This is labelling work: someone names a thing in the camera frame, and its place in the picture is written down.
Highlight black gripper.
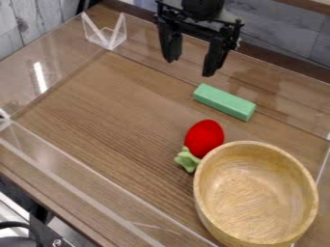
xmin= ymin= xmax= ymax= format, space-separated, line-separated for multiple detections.
xmin=154 ymin=0 xmax=244 ymax=77

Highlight red plush strawberry green leaves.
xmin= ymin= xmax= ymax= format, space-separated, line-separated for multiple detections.
xmin=173 ymin=120 xmax=224 ymax=173

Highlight wooden bowl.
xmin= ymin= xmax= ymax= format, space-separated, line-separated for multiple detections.
xmin=193 ymin=141 xmax=317 ymax=247

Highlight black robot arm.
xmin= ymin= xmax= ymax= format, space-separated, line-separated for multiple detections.
xmin=154 ymin=0 xmax=244 ymax=77

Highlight green rectangular block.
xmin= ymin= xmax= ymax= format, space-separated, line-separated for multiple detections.
xmin=193 ymin=84 xmax=256 ymax=122

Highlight black metal stand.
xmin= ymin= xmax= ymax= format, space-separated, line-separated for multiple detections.
xmin=0 ymin=175 xmax=70 ymax=247

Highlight clear acrylic corner bracket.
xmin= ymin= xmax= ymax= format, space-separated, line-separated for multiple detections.
xmin=81 ymin=13 xmax=126 ymax=51

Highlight clear acrylic front wall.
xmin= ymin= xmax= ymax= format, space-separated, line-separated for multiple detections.
xmin=0 ymin=115 xmax=217 ymax=247

